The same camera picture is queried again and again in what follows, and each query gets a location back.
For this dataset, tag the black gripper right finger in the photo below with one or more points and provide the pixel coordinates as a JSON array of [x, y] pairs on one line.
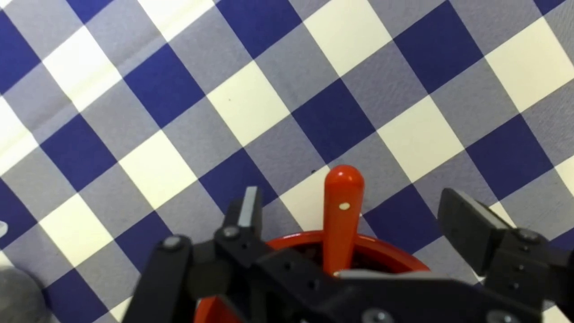
[[473, 230]]

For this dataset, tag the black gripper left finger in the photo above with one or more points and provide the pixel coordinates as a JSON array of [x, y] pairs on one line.
[[244, 216]]

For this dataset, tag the red plastic spoon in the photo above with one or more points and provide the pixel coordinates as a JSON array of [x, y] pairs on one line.
[[341, 209]]

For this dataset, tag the red plastic bowl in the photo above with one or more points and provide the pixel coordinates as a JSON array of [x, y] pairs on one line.
[[368, 254]]

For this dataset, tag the blue white checkered tablecloth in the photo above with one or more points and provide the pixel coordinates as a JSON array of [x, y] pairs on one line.
[[127, 121]]

